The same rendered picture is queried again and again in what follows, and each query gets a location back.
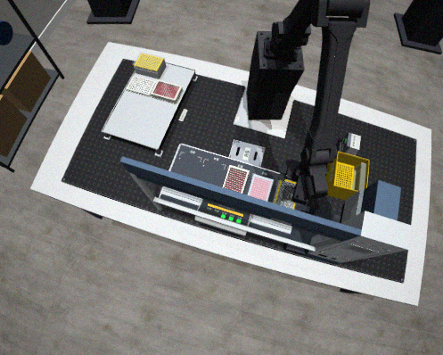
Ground yellow waste bin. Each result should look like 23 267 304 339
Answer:
326 152 369 200

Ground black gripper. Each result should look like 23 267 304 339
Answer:
279 160 307 181

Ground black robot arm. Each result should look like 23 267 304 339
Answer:
264 0 370 205

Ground white trough reservoir with red liquid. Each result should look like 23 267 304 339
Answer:
151 80 183 104

